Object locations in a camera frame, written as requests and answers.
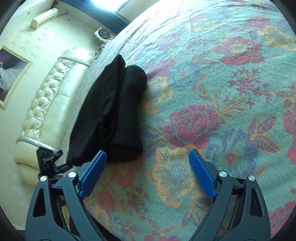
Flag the white wall air conditioner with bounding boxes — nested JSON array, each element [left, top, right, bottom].
[[30, 8, 59, 30]]

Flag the left hand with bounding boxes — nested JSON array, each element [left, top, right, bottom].
[[54, 173, 65, 179]]

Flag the cream tufted leather headboard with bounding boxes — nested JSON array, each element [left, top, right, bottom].
[[14, 47, 94, 185]]

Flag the floral bedspread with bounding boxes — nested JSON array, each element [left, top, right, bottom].
[[62, 1, 295, 240]]

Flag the black pants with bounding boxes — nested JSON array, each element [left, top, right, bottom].
[[67, 55, 147, 166]]

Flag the left blue curtain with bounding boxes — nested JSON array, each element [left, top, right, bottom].
[[62, 0, 130, 34]]

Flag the framed wedding photo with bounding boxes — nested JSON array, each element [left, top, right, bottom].
[[0, 45, 32, 109]]

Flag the white box fan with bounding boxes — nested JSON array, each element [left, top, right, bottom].
[[94, 28, 114, 44]]

